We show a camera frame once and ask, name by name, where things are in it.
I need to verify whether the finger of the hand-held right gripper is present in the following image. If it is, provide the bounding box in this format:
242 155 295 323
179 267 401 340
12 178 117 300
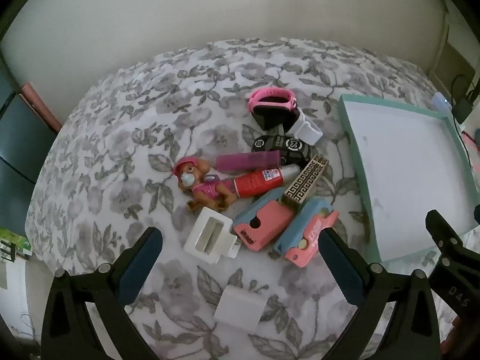
425 210 480 321

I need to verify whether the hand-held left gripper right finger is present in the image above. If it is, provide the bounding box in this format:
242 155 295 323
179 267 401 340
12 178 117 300
319 227 441 360

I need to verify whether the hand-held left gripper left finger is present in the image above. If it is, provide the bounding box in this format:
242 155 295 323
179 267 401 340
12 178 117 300
41 227 164 360

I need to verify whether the pink blue knife with hole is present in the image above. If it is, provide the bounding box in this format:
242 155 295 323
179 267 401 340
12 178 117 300
232 187 297 252

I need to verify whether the teal rimmed white tray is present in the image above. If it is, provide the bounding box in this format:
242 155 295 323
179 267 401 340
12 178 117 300
338 94 480 263

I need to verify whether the gold patterned box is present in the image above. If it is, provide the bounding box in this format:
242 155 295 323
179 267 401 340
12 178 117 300
283 154 330 208

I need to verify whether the white charger cube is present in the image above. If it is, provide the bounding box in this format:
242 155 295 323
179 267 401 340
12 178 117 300
213 284 269 335

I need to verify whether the toy dog figure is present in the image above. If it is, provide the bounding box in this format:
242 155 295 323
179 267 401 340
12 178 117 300
172 157 237 214

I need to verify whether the red tube with white cap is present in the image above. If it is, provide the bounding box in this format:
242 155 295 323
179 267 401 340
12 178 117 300
234 164 302 199

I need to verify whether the black power brick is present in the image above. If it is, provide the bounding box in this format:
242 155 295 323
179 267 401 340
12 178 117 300
451 97 480 121

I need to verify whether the green packet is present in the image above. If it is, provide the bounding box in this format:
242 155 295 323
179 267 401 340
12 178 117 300
0 227 32 261

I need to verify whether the white power strip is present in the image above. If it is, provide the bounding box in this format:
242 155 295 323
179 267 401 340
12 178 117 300
430 92 456 110

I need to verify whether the black patterned case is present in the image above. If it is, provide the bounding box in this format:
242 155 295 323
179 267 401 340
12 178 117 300
252 134 313 164

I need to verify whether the white watch band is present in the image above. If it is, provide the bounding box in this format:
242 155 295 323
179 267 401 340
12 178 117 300
287 107 323 144

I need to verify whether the grey floral bedsheet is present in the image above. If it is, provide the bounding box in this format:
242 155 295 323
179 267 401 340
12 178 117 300
24 37 480 360

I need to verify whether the dark cabinet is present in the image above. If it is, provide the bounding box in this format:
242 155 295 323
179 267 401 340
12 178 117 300
0 56 61 233

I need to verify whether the black cable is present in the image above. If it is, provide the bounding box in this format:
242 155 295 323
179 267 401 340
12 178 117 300
450 73 480 169

